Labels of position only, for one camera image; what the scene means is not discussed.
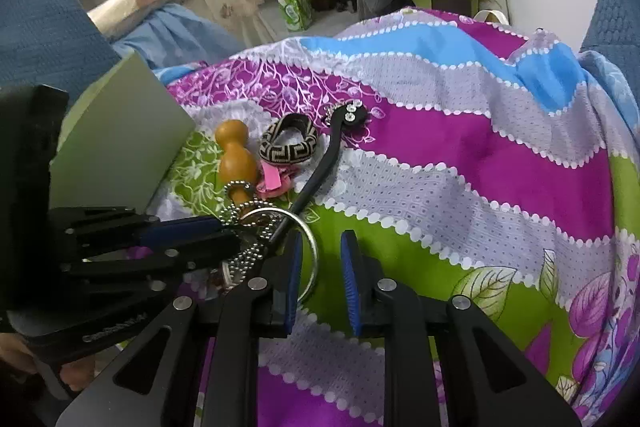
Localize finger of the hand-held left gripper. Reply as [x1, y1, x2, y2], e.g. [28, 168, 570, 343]
[47, 206, 223, 258]
[60, 232, 242, 313]

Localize pink hair clip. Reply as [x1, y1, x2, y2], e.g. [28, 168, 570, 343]
[255, 164, 296, 200]

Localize wooden gourd pendant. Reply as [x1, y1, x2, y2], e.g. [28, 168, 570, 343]
[215, 119, 258, 205]

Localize silver ball chain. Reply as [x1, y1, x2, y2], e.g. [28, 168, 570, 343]
[222, 179, 287, 289]

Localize colourful floral printed blanket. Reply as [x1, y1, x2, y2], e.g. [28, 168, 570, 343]
[150, 7, 640, 427]

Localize cream floral cloth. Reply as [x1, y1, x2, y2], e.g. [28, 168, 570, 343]
[192, 0, 276, 45]

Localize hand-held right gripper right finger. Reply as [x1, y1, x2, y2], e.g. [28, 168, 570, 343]
[340, 229, 583, 427]

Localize light blue blanket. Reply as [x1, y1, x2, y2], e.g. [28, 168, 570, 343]
[112, 4, 246, 68]

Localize white bag handle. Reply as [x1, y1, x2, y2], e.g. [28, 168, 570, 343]
[472, 9, 507, 26]

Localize green patterned bag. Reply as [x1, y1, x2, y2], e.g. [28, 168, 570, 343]
[272, 0, 315, 32]

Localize pale green cardboard box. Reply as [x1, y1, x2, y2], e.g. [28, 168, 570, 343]
[49, 51, 197, 214]

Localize black patterned fabric ring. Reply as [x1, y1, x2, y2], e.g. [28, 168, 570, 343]
[258, 116, 319, 168]

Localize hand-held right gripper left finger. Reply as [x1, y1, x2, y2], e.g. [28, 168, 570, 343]
[55, 232, 306, 427]

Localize person's left hand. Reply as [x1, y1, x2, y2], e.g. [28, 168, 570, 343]
[0, 329, 98, 393]

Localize silver metal bangle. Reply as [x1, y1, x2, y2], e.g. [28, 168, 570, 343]
[220, 207, 319, 304]

